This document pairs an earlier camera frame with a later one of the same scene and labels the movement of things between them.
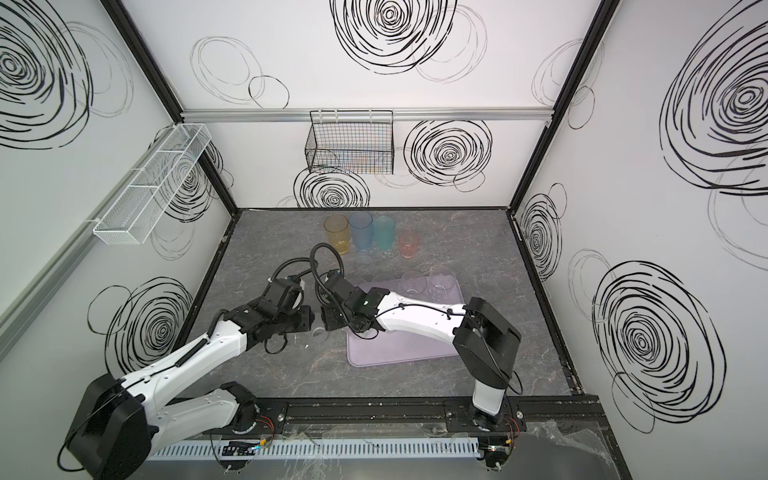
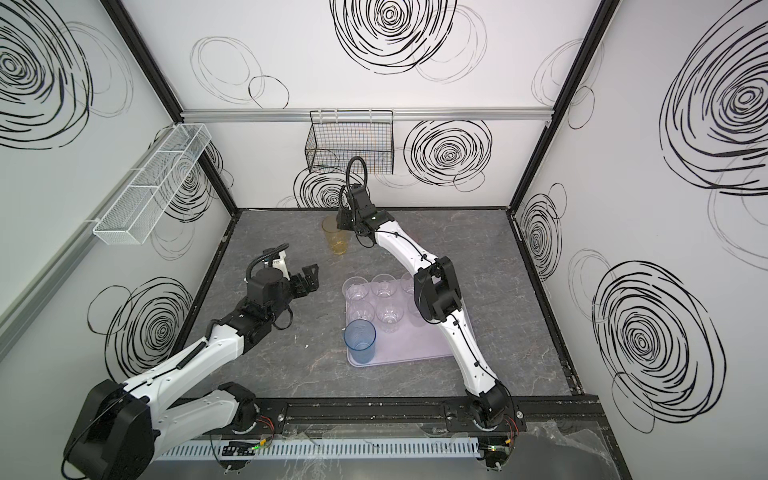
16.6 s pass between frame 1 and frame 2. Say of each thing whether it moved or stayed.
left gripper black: moved
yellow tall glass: stayed
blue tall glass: moved
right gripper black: moved
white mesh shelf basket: stayed
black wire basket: stayed
